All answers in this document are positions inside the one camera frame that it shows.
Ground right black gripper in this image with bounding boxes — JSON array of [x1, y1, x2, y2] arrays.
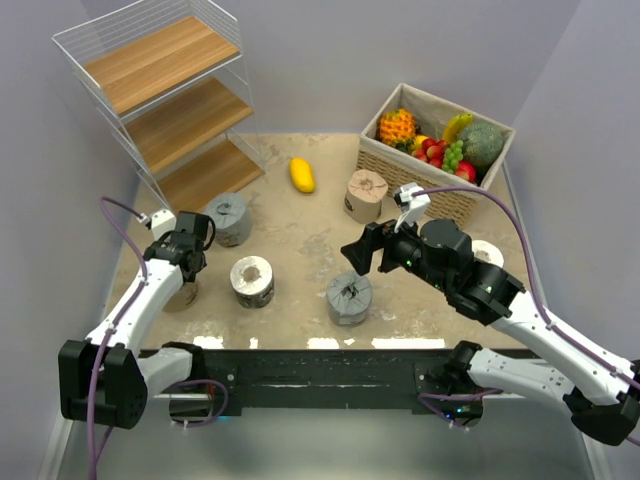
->
[[341, 207, 452, 292]]

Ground brown paper towel roll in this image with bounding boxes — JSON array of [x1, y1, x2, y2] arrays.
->
[[163, 281, 199, 313]]

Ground brown roll with black print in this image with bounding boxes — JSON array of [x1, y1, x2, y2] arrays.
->
[[343, 169, 388, 224]]

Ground grey paper towel roll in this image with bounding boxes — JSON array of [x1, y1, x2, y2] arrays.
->
[[204, 193, 252, 248]]

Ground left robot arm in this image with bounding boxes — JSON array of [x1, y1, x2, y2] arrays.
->
[[58, 211, 215, 429]]

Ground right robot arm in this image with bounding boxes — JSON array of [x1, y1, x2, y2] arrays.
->
[[341, 219, 639, 446]]

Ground dark grey wrapped towel roll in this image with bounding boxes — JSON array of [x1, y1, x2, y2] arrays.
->
[[326, 271, 373, 327]]

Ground white and grey towel roll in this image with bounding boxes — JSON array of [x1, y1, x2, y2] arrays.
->
[[230, 255, 275, 309]]

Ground yellow mango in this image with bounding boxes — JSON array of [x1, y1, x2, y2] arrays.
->
[[289, 157, 316, 194]]

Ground red apples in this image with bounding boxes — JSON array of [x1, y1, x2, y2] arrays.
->
[[411, 137, 477, 184]]

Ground woven fruit basket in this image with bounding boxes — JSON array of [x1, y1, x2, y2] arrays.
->
[[356, 82, 517, 223]]

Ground white paper towel roll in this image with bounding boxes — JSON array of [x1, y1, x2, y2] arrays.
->
[[472, 240, 505, 267]]

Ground pineapple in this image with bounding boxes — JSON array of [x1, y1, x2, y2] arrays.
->
[[376, 108, 416, 148]]

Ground green grapes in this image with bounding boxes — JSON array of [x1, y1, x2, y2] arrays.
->
[[442, 140, 464, 174]]

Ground yellow banana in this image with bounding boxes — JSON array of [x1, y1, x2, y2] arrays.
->
[[442, 113, 474, 145]]

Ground green melon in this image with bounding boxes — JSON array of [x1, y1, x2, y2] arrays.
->
[[457, 121, 504, 169]]

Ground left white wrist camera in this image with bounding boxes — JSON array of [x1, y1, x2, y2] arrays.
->
[[137, 209, 176, 240]]

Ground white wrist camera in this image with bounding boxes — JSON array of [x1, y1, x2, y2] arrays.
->
[[392, 182, 431, 226], [137, 209, 176, 240]]

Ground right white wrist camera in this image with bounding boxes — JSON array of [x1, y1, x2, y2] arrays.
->
[[392, 182, 431, 226]]

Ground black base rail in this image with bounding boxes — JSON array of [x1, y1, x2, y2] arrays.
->
[[137, 347, 541, 426]]

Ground white wire wooden shelf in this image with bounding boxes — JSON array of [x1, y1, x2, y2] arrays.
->
[[52, 1, 264, 211]]

